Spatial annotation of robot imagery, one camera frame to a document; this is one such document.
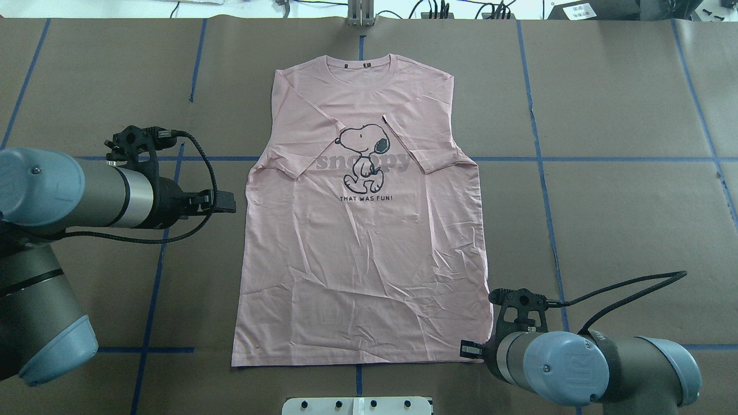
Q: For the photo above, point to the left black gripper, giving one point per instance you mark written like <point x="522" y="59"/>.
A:
<point x="168" y="197"/>

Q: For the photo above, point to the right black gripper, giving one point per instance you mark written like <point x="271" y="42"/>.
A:
<point x="490" y="349"/>

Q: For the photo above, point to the pink Snoopy t-shirt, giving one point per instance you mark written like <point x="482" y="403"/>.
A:
<point x="364" y="239"/>

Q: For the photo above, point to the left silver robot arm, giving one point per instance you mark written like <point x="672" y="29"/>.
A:
<point x="49" y="196"/>

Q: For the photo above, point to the blue tape strip left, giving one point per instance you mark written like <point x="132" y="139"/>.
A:
<point x="146" y="349"/>

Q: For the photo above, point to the white mounting plate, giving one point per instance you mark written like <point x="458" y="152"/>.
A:
<point x="359" y="405"/>

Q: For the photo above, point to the long blue tape strip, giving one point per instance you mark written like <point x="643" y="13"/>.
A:
<point x="539" y="160"/>

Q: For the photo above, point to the black box with label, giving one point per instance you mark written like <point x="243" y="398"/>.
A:
<point x="595" y="10"/>

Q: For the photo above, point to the aluminium frame post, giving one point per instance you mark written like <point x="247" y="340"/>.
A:
<point x="361" y="13"/>

